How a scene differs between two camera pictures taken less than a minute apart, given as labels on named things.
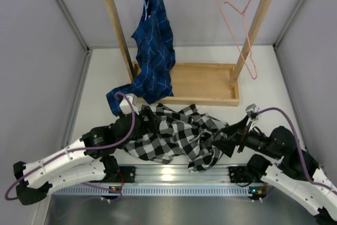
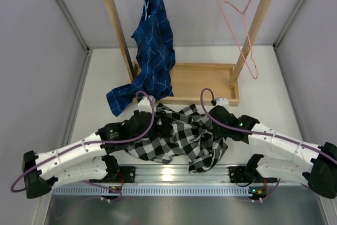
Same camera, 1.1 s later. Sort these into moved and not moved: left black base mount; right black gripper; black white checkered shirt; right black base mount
Moved: right black gripper
Not moved: right black base mount; black white checkered shirt; left black base mount
